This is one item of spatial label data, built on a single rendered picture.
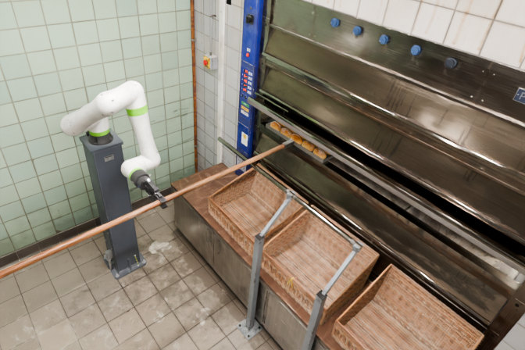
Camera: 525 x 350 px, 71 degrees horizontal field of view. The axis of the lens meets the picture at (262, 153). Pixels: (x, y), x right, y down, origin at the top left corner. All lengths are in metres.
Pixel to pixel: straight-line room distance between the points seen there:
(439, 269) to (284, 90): 1.38
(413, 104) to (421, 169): 0.33
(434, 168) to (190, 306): 2.00
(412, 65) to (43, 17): 2.18
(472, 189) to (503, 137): 0.28
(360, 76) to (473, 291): 1.23
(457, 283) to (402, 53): 1.21
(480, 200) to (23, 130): 2.79
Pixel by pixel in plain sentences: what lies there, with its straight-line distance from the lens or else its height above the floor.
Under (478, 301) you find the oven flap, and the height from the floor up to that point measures 0.99.
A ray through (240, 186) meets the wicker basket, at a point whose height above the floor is 0.70.
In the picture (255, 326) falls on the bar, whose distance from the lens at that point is 2.94.
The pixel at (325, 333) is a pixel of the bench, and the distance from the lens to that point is 2.32.
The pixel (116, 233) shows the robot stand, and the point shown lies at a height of 0.44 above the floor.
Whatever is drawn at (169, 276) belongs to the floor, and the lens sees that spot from 3.21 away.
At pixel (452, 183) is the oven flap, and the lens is 1.96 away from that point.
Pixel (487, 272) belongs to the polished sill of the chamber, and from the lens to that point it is 2.13.
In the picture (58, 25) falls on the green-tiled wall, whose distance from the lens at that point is 2.82.
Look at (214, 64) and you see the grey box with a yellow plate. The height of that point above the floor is 1.45.
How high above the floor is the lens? 2.55
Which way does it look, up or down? 34 degrees down
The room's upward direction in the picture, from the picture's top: 6 degrees clockwise
